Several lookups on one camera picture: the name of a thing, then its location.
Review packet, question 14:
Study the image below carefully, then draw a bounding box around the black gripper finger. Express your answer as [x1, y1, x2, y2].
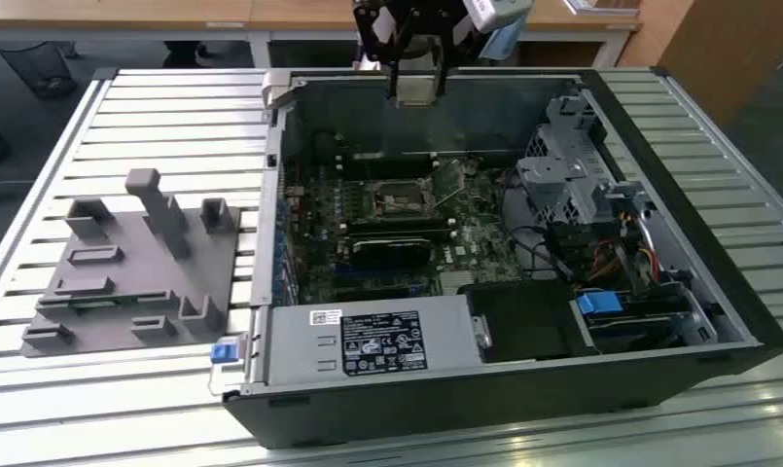
[387, 46, 405, 106]
[431, 28, 453, 101]

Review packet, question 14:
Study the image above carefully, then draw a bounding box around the CPU socket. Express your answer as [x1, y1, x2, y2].
[367, 178, 443, 221]

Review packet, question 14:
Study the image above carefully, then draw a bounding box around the black RAM slot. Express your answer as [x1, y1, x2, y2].
[347, 219, 448, 232]
[347, 228, 451, 241]

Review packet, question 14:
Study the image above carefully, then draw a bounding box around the pale blue teach pendant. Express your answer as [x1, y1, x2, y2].
[479, 10, 532, 62]

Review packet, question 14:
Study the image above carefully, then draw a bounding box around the silver drive cage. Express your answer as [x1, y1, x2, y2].
[515, 94, 656, 228]

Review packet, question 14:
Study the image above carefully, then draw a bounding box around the black graphics card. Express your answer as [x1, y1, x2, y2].
[349, 235, 435, 271]

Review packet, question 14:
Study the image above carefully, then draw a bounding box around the green motherboard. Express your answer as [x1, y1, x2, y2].
[277, 154, 541, 305]

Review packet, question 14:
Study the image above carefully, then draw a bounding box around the wooden desk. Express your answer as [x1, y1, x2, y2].
[0, 0, 644, 69]

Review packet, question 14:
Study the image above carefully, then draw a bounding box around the silver chipset heat sink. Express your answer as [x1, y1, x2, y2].
[437, 270, 481, 294]

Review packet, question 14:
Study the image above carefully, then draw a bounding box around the wooden cabinet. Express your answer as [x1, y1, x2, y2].
[616, 0, 783, 126]

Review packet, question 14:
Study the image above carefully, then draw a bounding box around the black plastic shroud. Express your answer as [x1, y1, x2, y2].
[461, 280, 597, 364]

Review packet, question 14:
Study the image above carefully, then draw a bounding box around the blue disk carrier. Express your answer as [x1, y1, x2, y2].
[575, 290, 624, 320]

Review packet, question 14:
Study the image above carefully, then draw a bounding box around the black mesh waste bin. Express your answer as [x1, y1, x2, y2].
[0, 39, 77, 99]

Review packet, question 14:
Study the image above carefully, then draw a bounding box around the grey parts rack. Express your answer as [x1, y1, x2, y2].
[17, 167, 244, 359]

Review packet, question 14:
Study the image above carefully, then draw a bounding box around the silver power supply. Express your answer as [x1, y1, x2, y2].
[260, 294, 491, 386]

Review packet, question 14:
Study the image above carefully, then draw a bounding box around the black disk drive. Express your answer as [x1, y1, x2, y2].
[584, 314, 683, 349]

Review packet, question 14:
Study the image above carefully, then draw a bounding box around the green RAM stick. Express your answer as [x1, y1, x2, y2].
[69, 297, 139, 309]

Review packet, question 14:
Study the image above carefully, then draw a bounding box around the black open PC case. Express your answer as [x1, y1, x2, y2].
[220, 65, 783, 449]

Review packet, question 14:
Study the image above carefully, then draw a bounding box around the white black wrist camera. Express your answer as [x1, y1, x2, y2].
[364, 5, 393, 63]

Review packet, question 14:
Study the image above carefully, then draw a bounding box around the black cable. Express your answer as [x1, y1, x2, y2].
[504, 224, 577, 281]

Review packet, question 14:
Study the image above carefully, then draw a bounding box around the yellow orange wire bundle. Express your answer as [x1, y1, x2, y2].
[584, 240, 661, 286]

